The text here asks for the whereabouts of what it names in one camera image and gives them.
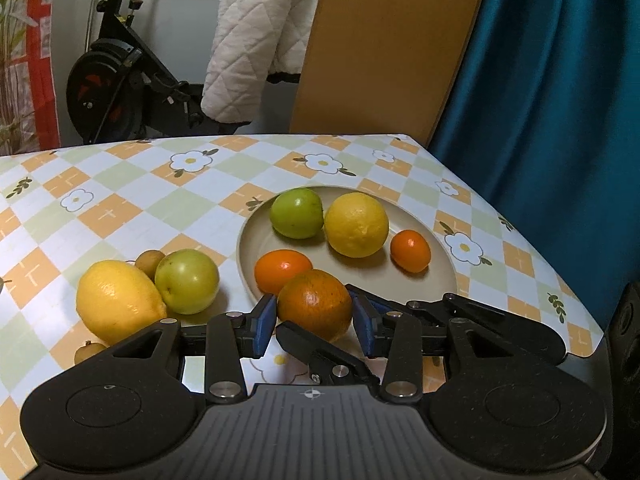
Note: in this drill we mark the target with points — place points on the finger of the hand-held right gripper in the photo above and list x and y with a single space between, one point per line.
325 357
387 307

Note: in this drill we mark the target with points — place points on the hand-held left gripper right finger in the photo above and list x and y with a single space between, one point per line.
363 327

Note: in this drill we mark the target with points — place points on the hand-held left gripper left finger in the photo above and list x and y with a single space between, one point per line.
264 327

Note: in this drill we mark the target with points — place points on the beige round plate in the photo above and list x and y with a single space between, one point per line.
360 272

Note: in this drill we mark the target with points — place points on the large orange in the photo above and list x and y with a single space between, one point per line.
315 305

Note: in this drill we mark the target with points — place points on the oval mandarin orange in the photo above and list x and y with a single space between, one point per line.
280 270

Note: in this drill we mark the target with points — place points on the small round tangerine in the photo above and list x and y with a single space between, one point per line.
410 251

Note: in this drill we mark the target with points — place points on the yellow lemon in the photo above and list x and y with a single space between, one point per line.
117 300
356 225

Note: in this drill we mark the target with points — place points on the green jujube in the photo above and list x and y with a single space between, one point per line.
296 212
186 280

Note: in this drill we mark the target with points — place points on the brown longan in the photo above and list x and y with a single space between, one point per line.
149 262
89 352

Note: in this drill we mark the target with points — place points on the black object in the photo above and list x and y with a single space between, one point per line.
627 340

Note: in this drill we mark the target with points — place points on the checked floral tablecloth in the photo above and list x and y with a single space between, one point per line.
125 195

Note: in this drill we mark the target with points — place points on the teal curtain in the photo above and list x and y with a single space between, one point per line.
550 110

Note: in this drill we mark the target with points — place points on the wooden board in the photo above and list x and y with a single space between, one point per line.
380 50

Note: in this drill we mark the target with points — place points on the white quilted blanket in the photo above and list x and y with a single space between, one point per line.
250 50

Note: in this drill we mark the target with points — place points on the black exercise bike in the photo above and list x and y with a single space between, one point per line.
100 85

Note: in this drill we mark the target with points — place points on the red printed backdrop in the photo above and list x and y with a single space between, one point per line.
20 60

